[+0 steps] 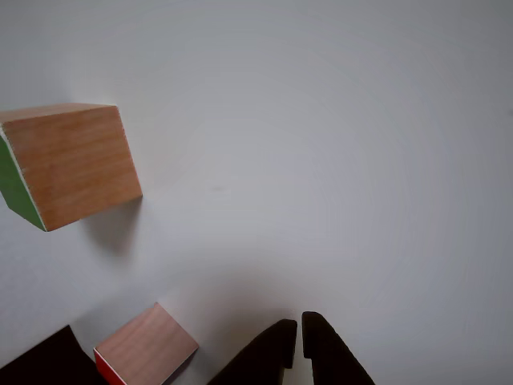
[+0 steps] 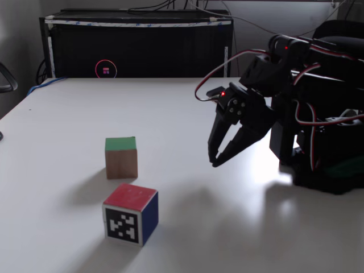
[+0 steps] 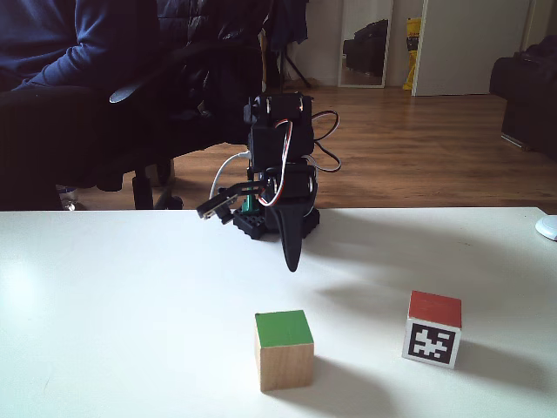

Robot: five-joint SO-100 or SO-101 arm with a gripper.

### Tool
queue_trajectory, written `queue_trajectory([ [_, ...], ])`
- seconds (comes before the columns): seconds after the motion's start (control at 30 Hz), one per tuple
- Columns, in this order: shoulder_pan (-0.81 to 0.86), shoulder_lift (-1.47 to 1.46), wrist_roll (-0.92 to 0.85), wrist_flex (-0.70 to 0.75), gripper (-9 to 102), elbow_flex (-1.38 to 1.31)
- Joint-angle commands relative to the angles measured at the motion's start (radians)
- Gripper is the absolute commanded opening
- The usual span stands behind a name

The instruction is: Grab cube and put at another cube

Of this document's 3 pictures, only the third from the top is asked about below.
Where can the green-faced wooden cube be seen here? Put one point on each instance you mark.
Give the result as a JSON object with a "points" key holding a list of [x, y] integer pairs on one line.
{"points": [[285, 350]]}

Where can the red-faced wooden cube with marker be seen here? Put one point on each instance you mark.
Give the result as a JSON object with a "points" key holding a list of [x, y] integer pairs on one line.
{"points": [[433, 331]]}

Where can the green circuit board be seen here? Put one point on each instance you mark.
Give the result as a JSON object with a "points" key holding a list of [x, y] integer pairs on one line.
{"points": [[251, 204]]}

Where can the black office chair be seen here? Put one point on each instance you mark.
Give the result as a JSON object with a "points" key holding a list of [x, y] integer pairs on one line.
{"points": [[196, 87]]}

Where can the white framed mirror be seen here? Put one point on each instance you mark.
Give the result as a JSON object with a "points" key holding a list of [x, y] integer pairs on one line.
{"points": [[365, 43]]}

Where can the black stand with clothes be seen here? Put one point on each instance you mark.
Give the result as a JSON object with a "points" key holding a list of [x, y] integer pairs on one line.
{"points": [[289, 26]]}

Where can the yellow bag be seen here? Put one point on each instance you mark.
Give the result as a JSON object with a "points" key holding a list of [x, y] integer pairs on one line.
{"points": [[411, 56]]}

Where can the white door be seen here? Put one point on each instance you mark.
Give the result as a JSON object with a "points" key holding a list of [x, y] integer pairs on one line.
{"points": [[470, 48]]}

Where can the black sofa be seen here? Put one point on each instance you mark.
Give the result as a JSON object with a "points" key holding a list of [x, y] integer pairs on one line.
{"points": [[526, 100]]}

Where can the white round object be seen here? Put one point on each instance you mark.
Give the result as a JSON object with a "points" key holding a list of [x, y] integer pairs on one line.
{"points": [[548, 227]]}

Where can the person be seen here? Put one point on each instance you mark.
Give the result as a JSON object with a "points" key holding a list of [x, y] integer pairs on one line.
{"points": [[39, 48]]}

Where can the black camera on bracket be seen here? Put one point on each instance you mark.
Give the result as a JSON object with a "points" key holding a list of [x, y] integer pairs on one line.
{"points": [[215, 207]]}

